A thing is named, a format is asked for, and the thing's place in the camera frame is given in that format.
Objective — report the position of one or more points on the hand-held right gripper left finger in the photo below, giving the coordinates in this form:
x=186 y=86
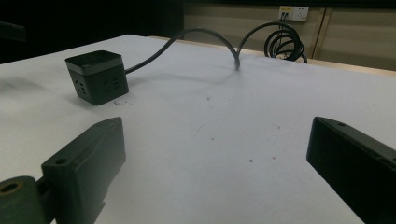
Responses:
x=84 y=168

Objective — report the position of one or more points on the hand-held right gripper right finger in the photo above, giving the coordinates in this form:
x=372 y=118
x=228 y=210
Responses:
x=351 y=161

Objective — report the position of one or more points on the black cube power strip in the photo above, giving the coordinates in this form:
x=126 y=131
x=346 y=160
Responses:
x=97 y=77

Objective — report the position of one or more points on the white wall socket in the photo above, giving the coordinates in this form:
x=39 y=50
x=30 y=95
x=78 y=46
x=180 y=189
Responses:
x=293 y=13

